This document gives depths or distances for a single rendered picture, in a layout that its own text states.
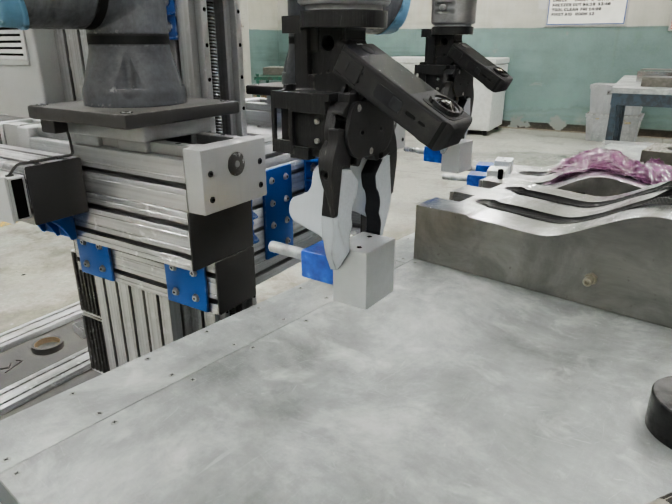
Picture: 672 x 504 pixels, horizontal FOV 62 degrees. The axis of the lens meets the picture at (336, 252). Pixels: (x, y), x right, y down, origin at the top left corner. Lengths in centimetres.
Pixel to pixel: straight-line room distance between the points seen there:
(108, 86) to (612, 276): 73
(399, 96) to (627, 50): 770
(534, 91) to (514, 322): 756
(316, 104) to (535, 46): 779
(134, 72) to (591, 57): 751
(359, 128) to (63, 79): 93
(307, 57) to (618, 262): 48
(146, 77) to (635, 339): 73
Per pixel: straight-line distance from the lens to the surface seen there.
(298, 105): 48
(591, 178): 113
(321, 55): 49
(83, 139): 96
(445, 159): 104
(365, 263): 48
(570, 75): 816
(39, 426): 59
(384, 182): 52
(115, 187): 92
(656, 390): 59
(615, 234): 77
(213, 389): 59
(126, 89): 87
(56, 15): 84
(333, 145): 45
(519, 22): 827
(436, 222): 87
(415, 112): 43
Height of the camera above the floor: 113
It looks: 21 degrees down
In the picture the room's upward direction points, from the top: straight up
